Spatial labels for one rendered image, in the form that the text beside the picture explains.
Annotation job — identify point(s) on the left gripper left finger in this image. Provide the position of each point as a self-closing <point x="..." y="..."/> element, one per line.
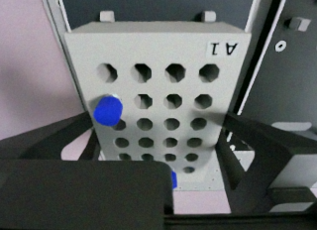
<point x="47" y="142"/>

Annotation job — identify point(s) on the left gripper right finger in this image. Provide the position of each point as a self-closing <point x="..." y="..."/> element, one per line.
<point x="283" y="160"/>

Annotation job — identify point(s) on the white block with round holes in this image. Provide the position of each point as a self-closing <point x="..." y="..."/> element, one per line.
<point x="169" y="109"/>

